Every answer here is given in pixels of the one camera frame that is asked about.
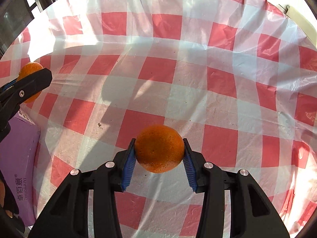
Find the small orange tangerine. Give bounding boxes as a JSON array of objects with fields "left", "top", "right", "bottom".
[
  {"left": 16, "top": 62, "right": 43, "bottom": 104},
  {"left": 134, "top": 125, "right": 184, "bottom": 174}
]

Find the operator left hand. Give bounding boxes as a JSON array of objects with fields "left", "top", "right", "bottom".
[{"left": 0, "top": 180, "right": 13, "bottom": 219}]

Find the purple cardboard box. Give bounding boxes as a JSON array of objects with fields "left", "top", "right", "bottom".
[{"left": 1, "top": 110, "right": 40, "bottom": 226}]

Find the red white checkered tablecloth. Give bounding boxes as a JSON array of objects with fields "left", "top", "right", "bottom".
[{"left": 1, "top": 0, "right": 316, "bottom": 237}]

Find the black window frame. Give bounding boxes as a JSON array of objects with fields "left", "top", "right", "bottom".
[{"left": 1, "top": 0, "right": 56, "bottom": 56}]

